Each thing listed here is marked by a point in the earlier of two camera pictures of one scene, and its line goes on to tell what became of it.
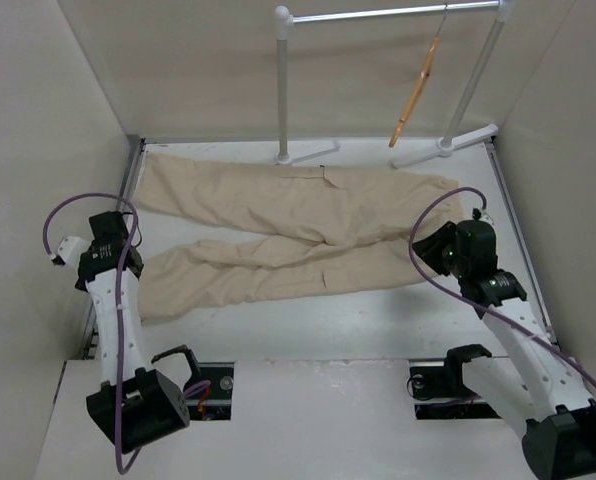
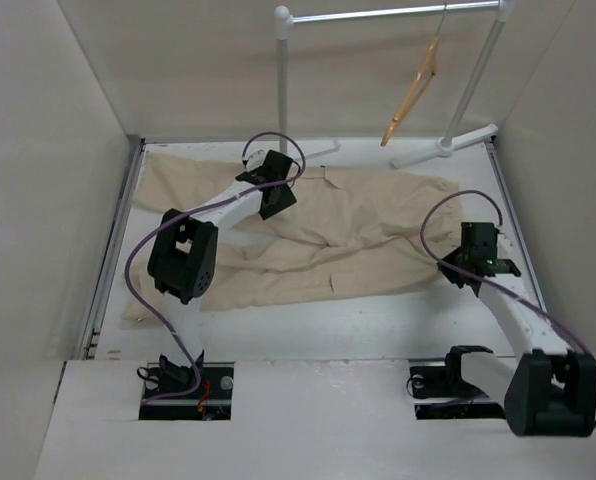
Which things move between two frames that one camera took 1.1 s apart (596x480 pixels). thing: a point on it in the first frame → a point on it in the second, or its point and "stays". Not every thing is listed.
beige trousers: [271, 234] stays
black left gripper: [82, 283] → [284, 201]
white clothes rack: [283, 19] stays
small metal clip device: [69, 251] → [255, 160]
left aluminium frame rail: [136, 148] stays
